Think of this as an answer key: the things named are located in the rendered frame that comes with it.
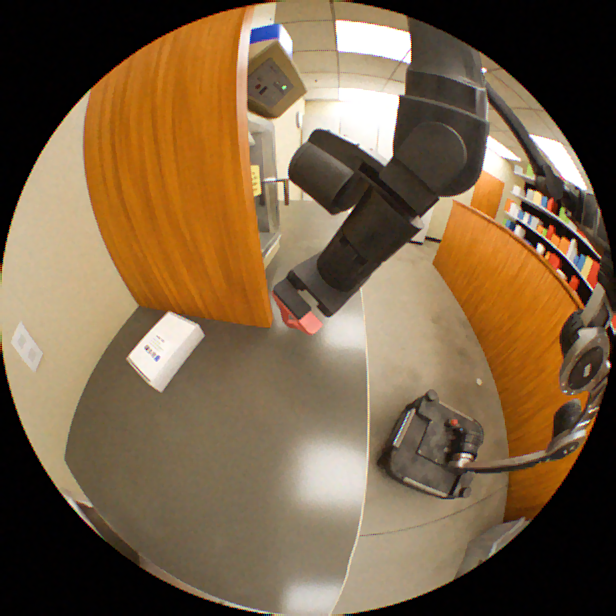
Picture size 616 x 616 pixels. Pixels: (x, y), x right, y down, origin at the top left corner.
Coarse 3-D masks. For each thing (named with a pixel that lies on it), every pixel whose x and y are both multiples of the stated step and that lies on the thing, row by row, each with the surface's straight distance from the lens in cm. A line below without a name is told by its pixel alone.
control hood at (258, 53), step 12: (252, 48) 42; (264, 48) 41; (276, 48) 43; (252, 60) 41; (264, 60) 43; (276, 60) 45; (288, 60) 48; (252, 72) 43; (288, 72) 52; (300, 84) 61; (288, 96) 61; (300, 96) 67; (264, 108) 57; (276, 108) 61; (288, 108) 67
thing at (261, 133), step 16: (256, 128) 53; (272, 128) 64; (256, 144) 52; (272, 144) 63; (256, 160) 51; (272, 160) 62; (272, 176) 61; (272, 192) 60; (256, 208) 49; (272, 208) 60; (272, 224) 60; (272, 240) 60
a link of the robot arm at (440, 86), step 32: (416, 32) 20; (416, 64) 17; (448, 64) 17; (480, 64) 20; (416, 96) 15; (448, 96) 15; (480, 96) 15; (480, 128) 14; (480, 160) 13; (448, 192) 13
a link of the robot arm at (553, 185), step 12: (492, 96) 76; (504, 108) 75; (504, 120) 76; (516, 120) 75; (516, 132) 73; (528, 144) 73; (528, 156) 75; (540, 156) 74; (540, 168) 72; (552, 180) 72; (540, 192) 78; (552, 192) 71
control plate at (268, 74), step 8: (264, 64) 44; (272, 64) 45; (256, 72) 43; (264, 72) 45; (272, 72) 47; (280, 72) 49; (248, 80) 43; (256, 80) 45; (264, 80) 47; (272, 80) 49; (288, 80) 54; (248, 88) 45; (272, 88) 52; (280, 88) 55; (288, 88) 58; (256, 96) 49; (264, 96) 52; (280, 96) 58; (272, 104) 58
